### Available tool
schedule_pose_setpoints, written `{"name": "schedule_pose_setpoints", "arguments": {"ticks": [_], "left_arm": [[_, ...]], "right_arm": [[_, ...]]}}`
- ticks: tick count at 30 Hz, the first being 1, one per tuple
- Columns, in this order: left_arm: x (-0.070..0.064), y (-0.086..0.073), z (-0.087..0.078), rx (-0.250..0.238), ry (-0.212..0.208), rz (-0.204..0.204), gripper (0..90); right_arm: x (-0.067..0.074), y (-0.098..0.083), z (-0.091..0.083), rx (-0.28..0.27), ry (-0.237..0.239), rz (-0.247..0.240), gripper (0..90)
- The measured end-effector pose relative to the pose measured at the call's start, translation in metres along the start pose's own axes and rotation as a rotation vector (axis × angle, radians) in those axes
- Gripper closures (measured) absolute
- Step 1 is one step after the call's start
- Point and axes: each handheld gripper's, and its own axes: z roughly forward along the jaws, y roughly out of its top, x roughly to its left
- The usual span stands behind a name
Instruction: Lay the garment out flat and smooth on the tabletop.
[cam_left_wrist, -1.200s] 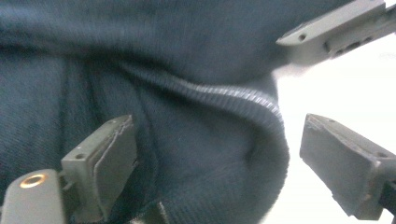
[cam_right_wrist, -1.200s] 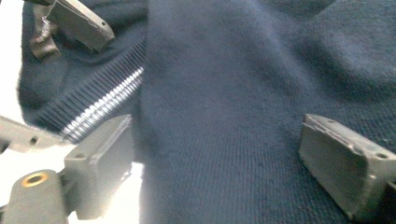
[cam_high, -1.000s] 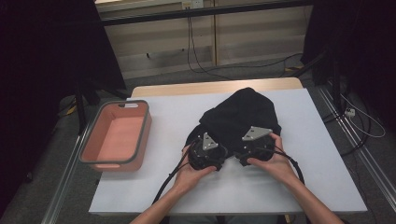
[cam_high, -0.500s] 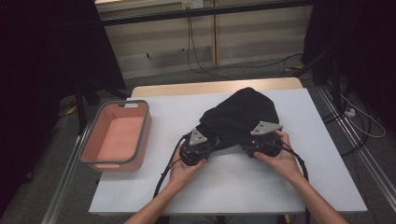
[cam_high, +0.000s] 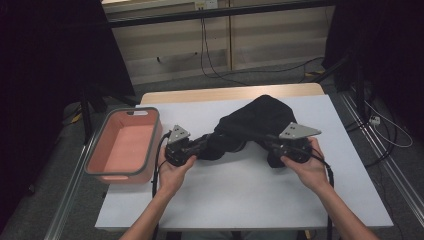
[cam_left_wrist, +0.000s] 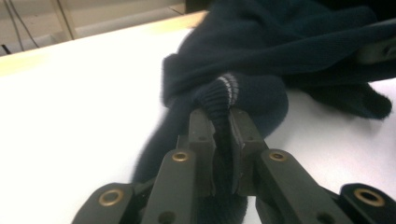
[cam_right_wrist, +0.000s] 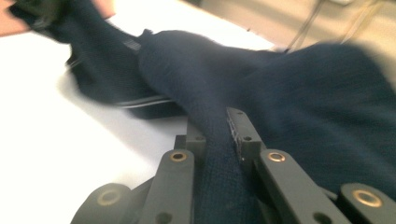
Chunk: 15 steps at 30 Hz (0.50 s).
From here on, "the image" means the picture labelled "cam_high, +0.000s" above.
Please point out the white power plug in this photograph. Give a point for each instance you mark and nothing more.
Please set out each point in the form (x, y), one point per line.
(375, 120)

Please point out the black knit vest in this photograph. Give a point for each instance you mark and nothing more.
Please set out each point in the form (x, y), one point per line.
(256, 120)

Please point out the white table mat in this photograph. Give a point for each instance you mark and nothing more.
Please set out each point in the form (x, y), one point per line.
(233, 193)

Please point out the pink basket with grey rim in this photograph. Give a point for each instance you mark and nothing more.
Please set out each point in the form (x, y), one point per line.
(126, 146)

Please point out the yellow floor tape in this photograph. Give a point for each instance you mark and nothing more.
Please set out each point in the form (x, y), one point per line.
(315, 73)
(77, 117)

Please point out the black stand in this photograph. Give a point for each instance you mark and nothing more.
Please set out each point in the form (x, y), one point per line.
(359, 93)
(86, 116)

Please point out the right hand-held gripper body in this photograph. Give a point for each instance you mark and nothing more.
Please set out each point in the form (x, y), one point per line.
(296, 143)

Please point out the white wall socket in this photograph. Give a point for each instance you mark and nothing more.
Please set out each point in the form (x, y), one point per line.
(206, 4)

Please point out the black curtain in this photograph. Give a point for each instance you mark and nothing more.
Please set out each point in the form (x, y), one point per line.
(393, 50)
(40, 66)

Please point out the person's left hand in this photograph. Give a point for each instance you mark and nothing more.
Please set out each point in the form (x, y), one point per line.
(173, 176)

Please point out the person's right hand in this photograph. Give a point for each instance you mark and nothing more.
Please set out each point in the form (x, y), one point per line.
(310, 173)

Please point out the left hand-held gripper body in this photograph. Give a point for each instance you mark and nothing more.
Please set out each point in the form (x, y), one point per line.
(178, 146)

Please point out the black metal beam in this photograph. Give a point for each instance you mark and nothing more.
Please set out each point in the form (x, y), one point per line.
(216, 13)

